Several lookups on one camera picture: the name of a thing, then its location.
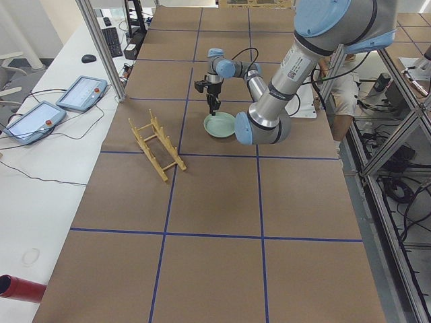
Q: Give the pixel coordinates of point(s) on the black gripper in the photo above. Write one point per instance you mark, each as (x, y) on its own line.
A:
(213, 89)

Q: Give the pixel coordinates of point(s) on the pale green ceramic plate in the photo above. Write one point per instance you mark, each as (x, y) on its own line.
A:
(220, 125)

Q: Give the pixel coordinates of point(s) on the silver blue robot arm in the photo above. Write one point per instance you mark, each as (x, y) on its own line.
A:
(319, 28)

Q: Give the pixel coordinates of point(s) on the wooden plate drying rack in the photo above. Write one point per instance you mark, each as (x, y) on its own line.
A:
(157, 146)

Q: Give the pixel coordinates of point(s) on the black keyboard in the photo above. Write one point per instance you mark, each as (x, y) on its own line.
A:
(112, 40)

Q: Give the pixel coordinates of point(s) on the teach pendant far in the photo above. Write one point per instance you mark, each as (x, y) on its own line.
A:
(83, 93)

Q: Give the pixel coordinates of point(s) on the teach pendant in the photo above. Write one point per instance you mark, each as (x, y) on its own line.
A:
(36, 123)
(83, 93)

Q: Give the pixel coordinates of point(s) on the person in beige clothes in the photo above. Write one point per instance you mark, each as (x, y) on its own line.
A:
(345, 93)

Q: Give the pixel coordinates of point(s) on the black computer mouse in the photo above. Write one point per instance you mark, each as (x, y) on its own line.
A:
(88, 58)

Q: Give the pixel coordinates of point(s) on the teach pendant near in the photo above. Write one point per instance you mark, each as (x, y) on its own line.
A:
(36, 123)

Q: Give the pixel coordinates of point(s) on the red cylinder tube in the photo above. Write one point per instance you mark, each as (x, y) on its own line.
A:
(21, 289)

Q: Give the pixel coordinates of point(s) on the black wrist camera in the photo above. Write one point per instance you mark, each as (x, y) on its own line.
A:
(200, 85)

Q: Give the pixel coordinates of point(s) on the grey aluminium frame post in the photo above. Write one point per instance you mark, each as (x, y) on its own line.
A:
(94, 29)

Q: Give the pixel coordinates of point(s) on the aluminium frame rail right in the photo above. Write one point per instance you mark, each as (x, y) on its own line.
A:
(391, 134)

